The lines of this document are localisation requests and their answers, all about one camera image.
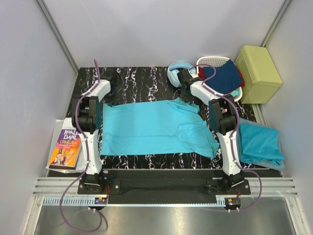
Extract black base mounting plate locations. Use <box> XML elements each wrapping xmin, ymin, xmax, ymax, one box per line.
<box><xmin>78</xmin><ymin>169</ymin><xmax>251</xmax><ymax>206</ymax></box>

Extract light blue headphones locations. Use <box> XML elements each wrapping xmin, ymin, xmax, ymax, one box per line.
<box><xmin>167</xmin><ymin>62</ymin><xmax>197</xmax><ymax>88</ymax></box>

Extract pile of teal t-shirts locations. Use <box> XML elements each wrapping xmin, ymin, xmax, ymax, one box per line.
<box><xmin>237</xmin><ymin>118</ymin><xmax>285</xmax><ymax>171</ymax></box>

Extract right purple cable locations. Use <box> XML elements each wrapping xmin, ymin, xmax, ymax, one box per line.
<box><xmin>188</xmin><ymin>64</ymin><xmax>264</xmax><ymax>212</ymax></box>

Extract teal folded t-shirt in basket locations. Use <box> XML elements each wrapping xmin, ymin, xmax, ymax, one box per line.
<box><xmin>230</xmin><ymin>88</ymin><xmax>240</xmax><ymax>98</ymax></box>

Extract navy blue folded t-shirt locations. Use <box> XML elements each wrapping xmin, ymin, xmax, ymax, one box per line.
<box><xmin>203</xmin><ymin>60</ymin><xmax>244</xmax><ymax>94</ymax></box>

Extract white plastic laundry basket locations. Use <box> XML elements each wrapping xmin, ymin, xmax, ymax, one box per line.
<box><xmin>196</xmin><ymin>56</ymin><xmax>243</xmax><ymax>102</ymax></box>

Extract yellow-green storage box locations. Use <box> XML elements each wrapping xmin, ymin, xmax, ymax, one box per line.
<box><xmin>235</xmin><ymin>45</ymin><xmax>283</xmax><ymax>104</ymax></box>

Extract white paper sheets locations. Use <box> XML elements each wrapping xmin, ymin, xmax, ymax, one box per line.
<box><xmin>46</xmin><ymin>117</ymin><xmax>85</xmax><ymax>173</ymax></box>

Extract purple cable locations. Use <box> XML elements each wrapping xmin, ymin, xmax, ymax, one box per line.
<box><xmin>60</xmin><ymin>58</ymin><xmax>108</xmax><ymax>232</ymax></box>
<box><xmin>188</xmin><ymin>64</ymin><xmax>264</xmax><ymax>212</ymax></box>

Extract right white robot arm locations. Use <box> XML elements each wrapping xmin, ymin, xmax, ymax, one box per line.
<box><xmin>178</xmin><ymin>69</ymin><xmax>245</xmax><ymax>194</ymax></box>

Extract turquoise t-shirt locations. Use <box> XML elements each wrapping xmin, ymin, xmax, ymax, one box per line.
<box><xmin>101</xmin><ymin>98</ymin><xmax>220</xmax><ymax>158</ymax></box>

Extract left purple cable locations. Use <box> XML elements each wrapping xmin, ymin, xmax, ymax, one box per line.
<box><xmin>60</xmin><ymin>58</ymin><xmax>108</xmax><ymax>232</ymax></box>

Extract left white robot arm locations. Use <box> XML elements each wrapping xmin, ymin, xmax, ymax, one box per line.
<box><xmin>71</xmin><ymin>69</ymin><xmax>119</xmax><ymax>194</ymax></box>

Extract aluminium rail frame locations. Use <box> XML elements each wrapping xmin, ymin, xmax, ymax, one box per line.
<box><xmin>22</xmin><ymin>176</ymin><xmax>310</xmax><ymax>235</ymax></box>

